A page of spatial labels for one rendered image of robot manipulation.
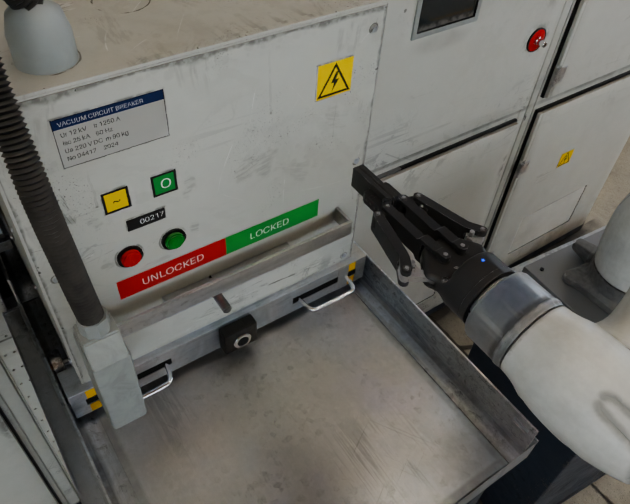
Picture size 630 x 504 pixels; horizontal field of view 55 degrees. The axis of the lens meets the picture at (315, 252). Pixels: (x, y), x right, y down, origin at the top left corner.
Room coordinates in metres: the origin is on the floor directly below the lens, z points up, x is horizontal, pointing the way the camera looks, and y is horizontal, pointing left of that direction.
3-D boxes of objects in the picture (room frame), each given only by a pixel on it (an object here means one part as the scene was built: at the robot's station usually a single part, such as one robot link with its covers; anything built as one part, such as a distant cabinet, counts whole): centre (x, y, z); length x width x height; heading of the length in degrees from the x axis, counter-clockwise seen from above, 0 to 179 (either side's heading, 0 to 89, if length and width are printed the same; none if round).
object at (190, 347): (0.61, 0.14, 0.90); 0.54 x 0.05 x 0.06; 128
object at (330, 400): (0.54, 0.08, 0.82); 0.68 x 0.62 x 0.06; 38
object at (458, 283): (0.45, -0.16, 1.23); 0.09 x 0.08 x 0.07; 38
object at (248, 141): (0.59, 0.13, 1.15); 0.48 x 0.01 x 0.48; 128
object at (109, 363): (0.41, 0.25, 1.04); 0.08 x 0.05 x 0.17; 38
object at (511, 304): (0.39, -0.21, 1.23); 0.09 x 0.06 x 0.09; 128
